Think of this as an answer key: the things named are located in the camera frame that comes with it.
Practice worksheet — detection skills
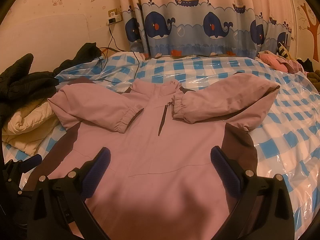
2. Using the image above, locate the pink and brown jacket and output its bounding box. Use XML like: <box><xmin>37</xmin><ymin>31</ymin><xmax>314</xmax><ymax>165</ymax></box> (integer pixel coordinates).
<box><xmin>25</xmin><ymin>73</ymin><xmax>280</xmax><ymax>239</ymax></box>

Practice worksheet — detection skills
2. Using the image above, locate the black clothes pile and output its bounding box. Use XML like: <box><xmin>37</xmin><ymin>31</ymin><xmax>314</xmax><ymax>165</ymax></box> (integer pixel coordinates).
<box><xmin>1</xmin><ymin>43</ymin><xmax>101</xmax><ymax>127</ymax></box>

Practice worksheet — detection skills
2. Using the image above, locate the pink clothes pile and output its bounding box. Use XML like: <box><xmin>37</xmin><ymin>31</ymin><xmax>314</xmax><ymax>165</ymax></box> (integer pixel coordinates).
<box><xmin>258</xmin><ymin>50</ymin><xmax>305</xmax><ymax>74</ymax></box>

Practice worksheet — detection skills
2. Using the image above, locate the white power strip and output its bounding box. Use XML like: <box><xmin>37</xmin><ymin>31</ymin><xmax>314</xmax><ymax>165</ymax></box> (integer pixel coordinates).
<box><xmin>107</xmin><ymin>8</ymin><xmax>123</xmax><ymax>25</ymax></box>

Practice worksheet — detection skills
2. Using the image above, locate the tree decorated wardrobe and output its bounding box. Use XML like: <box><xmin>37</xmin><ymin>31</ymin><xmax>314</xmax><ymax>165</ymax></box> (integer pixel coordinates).
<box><xmin>291</xmin><ymin>0</ymin><xmax>319</xmax><ymax>69</ymax></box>

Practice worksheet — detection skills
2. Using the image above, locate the whale pattern curtain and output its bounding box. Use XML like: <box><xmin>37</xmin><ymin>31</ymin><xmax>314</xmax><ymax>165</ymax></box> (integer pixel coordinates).
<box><xmin>120</xmin><ymin>0</ymin><xmax>295</xmax><ymax>58</ymax></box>

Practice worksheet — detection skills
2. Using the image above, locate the black power cable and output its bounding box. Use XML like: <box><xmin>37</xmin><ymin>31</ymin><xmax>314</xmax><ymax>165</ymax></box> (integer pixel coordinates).
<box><xmin>96</xmin><ymin>23</ymin><xmax>141</xmax><ymax>84</ymax></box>

